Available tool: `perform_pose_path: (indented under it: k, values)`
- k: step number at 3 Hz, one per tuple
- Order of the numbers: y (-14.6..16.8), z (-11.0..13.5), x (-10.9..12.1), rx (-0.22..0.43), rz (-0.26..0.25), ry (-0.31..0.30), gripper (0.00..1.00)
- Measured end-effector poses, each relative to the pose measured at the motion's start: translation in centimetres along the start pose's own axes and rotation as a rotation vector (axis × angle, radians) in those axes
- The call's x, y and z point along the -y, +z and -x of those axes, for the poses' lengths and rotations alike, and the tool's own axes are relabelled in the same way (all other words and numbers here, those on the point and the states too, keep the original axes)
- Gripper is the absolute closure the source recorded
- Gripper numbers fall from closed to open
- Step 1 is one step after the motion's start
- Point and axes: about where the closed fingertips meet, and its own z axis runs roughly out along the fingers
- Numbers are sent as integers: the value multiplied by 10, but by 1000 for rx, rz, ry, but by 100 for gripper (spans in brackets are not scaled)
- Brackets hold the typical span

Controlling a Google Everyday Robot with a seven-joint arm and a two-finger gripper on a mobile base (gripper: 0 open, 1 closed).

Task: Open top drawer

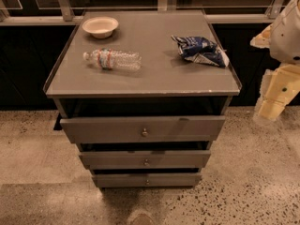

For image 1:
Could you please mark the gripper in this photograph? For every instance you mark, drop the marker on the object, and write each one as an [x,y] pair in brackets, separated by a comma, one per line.
[286,37]

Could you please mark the grey top drawer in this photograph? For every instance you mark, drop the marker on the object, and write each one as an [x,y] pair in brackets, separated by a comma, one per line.
[145,129]

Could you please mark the grey drawer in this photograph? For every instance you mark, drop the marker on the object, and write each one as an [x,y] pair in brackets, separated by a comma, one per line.
[145,129]
[176,159]
[135,180]

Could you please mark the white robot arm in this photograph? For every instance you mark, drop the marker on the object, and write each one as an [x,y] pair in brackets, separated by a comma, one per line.
[282,38]

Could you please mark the grey drawer cabinet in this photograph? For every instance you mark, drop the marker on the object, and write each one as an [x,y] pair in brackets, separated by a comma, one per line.
[165,85]

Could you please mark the grey middle drawer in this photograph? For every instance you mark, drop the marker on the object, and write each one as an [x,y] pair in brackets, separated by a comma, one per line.
[176,159]

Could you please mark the grey bottom drawer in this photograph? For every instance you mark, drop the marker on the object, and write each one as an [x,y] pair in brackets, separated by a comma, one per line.
[135,180]

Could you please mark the blue crumpled chip bag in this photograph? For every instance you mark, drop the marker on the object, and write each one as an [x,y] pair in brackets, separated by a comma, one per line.
[201,50]

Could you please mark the clear plastic water bottle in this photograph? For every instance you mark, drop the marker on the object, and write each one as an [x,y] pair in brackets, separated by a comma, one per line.
[109,59]

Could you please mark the metal glass railing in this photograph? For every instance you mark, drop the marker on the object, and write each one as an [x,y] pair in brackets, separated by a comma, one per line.
[44,12]

